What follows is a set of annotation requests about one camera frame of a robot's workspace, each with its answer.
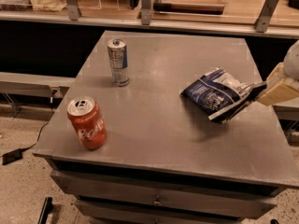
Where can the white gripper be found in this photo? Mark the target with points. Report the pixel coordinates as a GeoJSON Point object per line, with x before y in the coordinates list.
{"type": "Point", "coordinates": [292, 62]}

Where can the blue chip bag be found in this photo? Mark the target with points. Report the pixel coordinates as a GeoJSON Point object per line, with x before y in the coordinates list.
{"type": "Point", "coordinates": [221, 96]}

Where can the silver blue energy drink can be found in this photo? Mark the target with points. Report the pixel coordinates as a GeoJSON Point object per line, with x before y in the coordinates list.
{"type": "Point", "coordinates": [117, 53]}

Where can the red coke can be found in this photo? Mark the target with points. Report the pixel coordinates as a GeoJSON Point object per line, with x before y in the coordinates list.
{"type": "Point", "coordinates": [86, 118]}

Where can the grey drawer cabinet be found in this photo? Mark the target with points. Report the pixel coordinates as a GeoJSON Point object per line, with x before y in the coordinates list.
{"type": "Point", "coordinates": [164, 161]}

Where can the black object on floor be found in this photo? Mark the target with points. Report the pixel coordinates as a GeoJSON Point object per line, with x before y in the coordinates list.
{"type": "Point", "coordinates": [46, 209]}

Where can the black power adapter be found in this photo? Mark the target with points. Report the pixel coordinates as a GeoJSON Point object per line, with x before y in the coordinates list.
{"type": "Point", "coordinates": [12, 156]}

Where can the metal shelf bracket right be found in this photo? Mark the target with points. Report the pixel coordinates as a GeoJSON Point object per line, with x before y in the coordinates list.
{"type": "Point", "coordinates": [263, 20]}

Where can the metal shelf bracket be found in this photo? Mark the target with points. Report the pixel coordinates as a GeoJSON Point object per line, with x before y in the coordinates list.
{"type": "Point", "coordinates": [263, 20]}
{"type": "Point", "coordinates": [73, 11]}
{"type": "Point", "coordinates": [145, 12]}

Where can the metal shelf bracket middle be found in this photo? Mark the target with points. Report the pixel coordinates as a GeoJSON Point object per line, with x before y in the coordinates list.
{"type": "Point", "coordinates": [145, 12]}

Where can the metal shelf bracket left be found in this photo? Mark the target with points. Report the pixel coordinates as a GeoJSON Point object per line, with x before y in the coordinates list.
{"type": "Point", "coordinates": [73, 11]}

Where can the grey metal bench rail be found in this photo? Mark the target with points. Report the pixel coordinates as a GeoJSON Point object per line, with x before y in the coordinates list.
{"type": "Point", "coordinates": [34, 85]}

